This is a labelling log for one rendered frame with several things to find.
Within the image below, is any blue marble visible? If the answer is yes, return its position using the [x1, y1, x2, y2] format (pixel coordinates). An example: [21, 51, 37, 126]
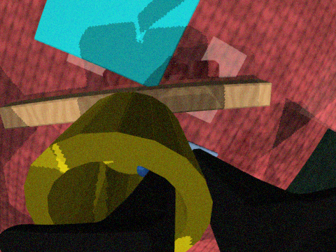
[137, 165, 148, 177]

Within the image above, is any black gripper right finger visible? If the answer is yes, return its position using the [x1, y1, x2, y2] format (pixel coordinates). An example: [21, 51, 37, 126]
[193, 148, 336, 252]

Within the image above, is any tan flat bar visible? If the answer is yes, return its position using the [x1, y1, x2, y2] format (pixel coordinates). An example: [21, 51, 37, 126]
[0, 79, 272, 129]

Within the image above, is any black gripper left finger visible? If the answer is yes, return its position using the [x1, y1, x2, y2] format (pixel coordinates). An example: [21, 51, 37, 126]
[0, 170, 176, 252]

